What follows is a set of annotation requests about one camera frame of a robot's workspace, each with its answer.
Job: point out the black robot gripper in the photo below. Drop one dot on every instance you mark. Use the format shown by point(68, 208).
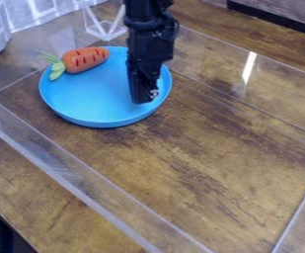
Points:
point(153, 30)

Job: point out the blue round tray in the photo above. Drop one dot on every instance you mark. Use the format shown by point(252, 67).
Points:
point(95, 98)

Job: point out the orange toy carrot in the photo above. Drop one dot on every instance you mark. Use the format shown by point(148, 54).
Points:
point(77, 60)

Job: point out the white grid curtain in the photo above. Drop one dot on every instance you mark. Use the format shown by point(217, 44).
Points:
point(22, 14)

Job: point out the clear acrylic enclosure wall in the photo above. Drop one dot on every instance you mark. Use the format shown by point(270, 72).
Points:
point(203, 179)

